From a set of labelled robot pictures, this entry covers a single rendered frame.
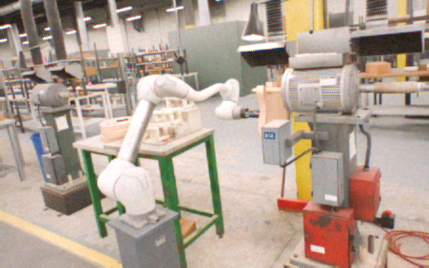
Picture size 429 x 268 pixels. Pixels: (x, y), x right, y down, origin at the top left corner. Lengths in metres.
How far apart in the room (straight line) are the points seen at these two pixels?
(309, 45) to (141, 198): 1.23
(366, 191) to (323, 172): 0.24
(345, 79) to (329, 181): 0.52
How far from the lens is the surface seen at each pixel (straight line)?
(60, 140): 3.86
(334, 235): 1.92
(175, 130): 2.36
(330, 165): 1.77
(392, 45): 1.94
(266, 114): 2.01
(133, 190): 1.71
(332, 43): 1.93
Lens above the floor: 1.53
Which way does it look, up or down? 13 degrees down
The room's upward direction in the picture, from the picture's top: 7 degrees counter-clockwise
